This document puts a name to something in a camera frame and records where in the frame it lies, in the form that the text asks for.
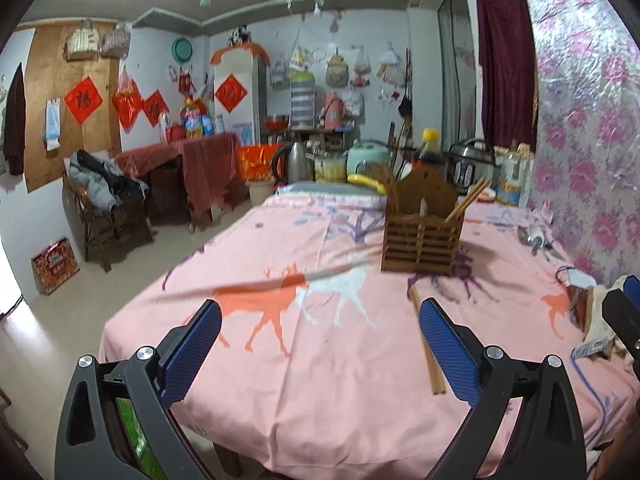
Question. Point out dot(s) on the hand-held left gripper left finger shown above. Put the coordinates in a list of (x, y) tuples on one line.
[(192, 350)]

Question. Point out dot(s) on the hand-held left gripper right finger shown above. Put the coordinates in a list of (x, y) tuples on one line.
[(450, 355)]

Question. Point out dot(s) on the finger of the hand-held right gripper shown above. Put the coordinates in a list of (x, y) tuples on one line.
[(634, 290), (622, 320)]

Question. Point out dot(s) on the light wooden chopstick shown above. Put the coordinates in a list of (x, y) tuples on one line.
[(441, 385), (477, 194), (462, 203), (434, 382)]

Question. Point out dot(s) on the wooden slatted chopstick holder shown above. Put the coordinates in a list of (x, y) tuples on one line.
[(420, 245)]

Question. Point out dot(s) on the beige crumpled cloth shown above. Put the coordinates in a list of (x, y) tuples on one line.
[(597, 315)]

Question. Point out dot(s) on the small white packet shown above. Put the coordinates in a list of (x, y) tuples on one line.
[(592, 349)]

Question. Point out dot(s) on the green printed box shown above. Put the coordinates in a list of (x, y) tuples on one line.
[(132, 430)]

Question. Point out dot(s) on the white and metal tool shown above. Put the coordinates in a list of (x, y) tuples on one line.
[(535, 237)]

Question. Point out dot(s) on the pink deer print sheet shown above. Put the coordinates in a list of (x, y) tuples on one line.
[(325, 360)]

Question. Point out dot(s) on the wooden chair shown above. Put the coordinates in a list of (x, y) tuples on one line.
[(100, 240)]

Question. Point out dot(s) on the red patterned gift box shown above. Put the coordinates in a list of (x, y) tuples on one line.
[(55, 267)]

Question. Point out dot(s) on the clear plastic oil jug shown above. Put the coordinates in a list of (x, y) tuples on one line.
[(512, 180)]

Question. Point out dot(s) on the pale plastic bucket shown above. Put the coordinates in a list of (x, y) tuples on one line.
[(260, 192)]

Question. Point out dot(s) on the table with red cloth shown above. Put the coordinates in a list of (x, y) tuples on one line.
[(200, 160)]

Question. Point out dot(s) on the silver pressure cooker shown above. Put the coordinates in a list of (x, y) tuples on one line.
[(470, 162)]

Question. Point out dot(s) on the pile of dark clothes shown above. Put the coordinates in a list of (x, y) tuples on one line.
[(100, 180)]

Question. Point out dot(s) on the yellow plastic scoop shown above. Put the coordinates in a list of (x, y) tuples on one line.
[(365, 181)]

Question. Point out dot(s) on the red shopping bag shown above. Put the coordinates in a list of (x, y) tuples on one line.
[(260, 162)]

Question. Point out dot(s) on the grey blue pillow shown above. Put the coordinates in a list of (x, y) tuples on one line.
[(320, 192)]

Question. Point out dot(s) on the stainless steel kettle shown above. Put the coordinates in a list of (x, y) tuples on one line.
[(295, 162)]

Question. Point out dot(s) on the light green rice cooker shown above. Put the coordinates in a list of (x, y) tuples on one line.
[(367, 157)]

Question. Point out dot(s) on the white pot with yellow contents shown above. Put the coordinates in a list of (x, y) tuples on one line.
[(330, 167)]

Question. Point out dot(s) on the blue white packet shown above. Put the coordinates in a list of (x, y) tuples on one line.
[(208, 125)]

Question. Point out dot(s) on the large orange drink bottle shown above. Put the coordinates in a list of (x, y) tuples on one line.
[(192, 120)]

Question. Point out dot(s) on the red bowl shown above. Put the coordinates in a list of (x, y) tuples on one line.
[(277, 123)]

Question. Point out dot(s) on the small red square paper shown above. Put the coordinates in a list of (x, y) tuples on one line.
[(155, 109)]

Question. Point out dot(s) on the black hanging bag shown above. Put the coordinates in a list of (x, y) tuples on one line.
[(405, 107)]

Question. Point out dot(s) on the red hanging knot decoration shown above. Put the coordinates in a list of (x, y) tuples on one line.
[(127, 102)]

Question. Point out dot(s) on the red square paper on fridge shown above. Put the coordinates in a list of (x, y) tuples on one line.
[(231, 93)]

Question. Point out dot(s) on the maroon curtain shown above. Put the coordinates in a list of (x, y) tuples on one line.
[(505, 60)]

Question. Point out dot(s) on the white blue hanging towel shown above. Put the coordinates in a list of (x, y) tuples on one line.
[(52, 125)]

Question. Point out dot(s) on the pink thermos jug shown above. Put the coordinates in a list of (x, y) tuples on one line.
[(333, 112)]

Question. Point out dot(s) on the grey striped stacked container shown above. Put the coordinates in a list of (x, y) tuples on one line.
[(302, 102)]

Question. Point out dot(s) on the large red square paper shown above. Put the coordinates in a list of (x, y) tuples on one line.
[(83, 101)]

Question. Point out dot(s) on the white fridge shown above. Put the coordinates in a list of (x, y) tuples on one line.
[(235, 65)]

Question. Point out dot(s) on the hanging plastic bag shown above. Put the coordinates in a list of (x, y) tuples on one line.
[(361, 67), (300, 57), (391, 67), (281, 75)]

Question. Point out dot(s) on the dark hanging coat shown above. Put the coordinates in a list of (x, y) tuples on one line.
[(15, 120)]

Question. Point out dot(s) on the teal round plate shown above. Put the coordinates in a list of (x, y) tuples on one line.
[(182, 50)]

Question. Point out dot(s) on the orange fridge cover cloth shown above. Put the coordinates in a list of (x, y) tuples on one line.
[(240, 50)]

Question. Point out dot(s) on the hanging yellow bag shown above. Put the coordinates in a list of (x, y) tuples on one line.
[(336, 70)]

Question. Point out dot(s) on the woven hanging handbag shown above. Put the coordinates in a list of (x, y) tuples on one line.
[(80, 45), (116, 42)]

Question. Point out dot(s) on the panda plush toy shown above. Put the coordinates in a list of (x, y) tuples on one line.
[(240, 35)]

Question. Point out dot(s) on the ceiling light fixture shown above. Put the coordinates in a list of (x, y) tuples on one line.
[(316, 7)]

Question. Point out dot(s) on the small red wall ornament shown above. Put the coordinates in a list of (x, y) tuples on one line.
[(185, 83)]

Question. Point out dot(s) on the wooden wall board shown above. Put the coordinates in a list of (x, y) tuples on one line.
[(42, 75)]

